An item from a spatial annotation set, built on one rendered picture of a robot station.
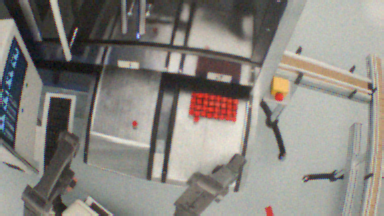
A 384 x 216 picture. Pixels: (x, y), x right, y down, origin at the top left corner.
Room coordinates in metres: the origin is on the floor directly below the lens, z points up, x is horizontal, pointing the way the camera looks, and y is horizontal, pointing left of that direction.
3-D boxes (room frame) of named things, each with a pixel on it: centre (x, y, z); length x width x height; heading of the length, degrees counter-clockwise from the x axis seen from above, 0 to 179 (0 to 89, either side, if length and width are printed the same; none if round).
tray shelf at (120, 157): (0.55, 0.09, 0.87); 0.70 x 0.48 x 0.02; 93
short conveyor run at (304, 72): (0.91, -0.60, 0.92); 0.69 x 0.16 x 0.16; 93
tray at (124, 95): (0.61, 0.26, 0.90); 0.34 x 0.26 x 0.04; 3
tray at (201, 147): (0.51, -0.08, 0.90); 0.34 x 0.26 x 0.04; 2
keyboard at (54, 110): (0.37, 0.59, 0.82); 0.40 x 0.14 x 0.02; 6
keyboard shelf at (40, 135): (0.37, 0.64, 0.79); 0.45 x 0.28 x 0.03; 6
